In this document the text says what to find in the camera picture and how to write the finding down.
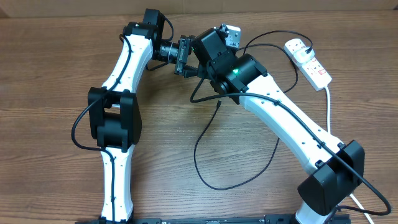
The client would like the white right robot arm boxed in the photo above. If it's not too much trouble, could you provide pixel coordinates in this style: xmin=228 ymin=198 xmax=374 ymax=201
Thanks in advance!
xmin=190 ymin=25 xmax=366 ymax=223

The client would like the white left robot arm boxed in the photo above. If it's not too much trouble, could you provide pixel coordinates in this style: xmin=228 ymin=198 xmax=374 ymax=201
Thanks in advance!
xmin=71 ymin=9 xmax=198 ymax=223

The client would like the white charger plug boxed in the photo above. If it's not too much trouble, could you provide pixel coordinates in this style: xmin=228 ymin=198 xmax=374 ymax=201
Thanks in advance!
xmin=293 ymin=47 xmax=315 ymax=67

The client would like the white power strip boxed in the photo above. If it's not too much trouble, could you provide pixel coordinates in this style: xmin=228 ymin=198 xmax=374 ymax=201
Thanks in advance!
xmin=284 ymin=39 xmax=332 ymax=91

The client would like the white power strip cord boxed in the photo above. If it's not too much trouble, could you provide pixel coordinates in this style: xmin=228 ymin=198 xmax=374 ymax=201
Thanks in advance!
xmin=324 ymin=86 xmax=376 ymax=224

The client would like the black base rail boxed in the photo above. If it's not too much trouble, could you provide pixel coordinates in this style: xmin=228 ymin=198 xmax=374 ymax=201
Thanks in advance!
xmin=75 ymin=214 xmax=351 ymax=224

